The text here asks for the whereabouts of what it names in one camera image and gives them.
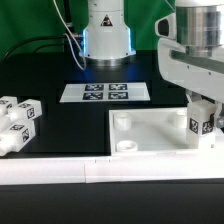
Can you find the white square tabletop part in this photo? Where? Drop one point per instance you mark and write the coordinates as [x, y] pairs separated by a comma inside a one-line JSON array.
[[149, 131]]

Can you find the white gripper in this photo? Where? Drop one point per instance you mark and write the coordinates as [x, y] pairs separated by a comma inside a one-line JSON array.
[[205, 76]]

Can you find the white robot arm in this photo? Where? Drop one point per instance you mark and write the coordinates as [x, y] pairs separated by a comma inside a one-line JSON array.
[[190, 48]]

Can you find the white sheet with tags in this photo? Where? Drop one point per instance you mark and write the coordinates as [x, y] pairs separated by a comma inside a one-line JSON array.
[[103, 92]]

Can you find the white U-shaped obstacle frame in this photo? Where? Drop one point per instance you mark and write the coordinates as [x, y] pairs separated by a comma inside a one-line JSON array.
[[204, 164]]

